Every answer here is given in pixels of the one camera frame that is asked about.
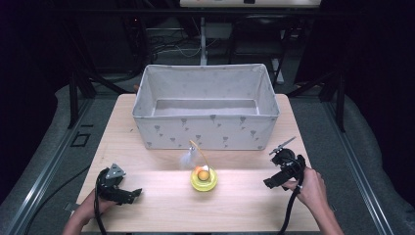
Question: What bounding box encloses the black chair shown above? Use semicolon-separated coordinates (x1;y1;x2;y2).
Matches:
227;14;297;67

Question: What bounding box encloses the person's right hand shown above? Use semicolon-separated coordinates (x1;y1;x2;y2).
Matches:
282;166;328;211

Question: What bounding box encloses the black floor cable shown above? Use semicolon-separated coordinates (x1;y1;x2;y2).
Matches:
23;165;92;235

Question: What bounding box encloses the aluminium floor rail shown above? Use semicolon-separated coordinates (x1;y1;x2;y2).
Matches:
322;97;396;235
5;97;96;235

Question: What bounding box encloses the person's left hand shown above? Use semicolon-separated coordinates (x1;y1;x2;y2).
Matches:
78;188;118;224

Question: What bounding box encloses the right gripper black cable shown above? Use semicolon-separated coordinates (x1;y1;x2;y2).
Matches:
277;156;307;235

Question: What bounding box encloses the white printed fabric storage box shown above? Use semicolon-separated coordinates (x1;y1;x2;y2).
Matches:
131;63;281;152

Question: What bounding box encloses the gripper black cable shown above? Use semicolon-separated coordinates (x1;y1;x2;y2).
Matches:
277;156;307;235
93;169;110;235

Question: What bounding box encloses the white desk leg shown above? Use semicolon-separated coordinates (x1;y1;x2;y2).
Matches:
199;16;209;67

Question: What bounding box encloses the black metal stand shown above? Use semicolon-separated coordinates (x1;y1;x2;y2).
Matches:
66;70;131;129
286;69;347;133

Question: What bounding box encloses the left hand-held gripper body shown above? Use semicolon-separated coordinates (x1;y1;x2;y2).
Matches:
95;163;131;206

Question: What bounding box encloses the tangle of floor cables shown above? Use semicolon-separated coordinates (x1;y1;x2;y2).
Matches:
150;32;219;60

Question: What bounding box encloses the yellow feather cat toy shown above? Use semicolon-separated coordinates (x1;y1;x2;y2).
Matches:
178;139;218;193

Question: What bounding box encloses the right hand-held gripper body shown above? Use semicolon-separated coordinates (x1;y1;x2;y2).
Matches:
268;136;307;184

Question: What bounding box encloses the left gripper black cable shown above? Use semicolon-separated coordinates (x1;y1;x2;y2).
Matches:
93;169;110;235

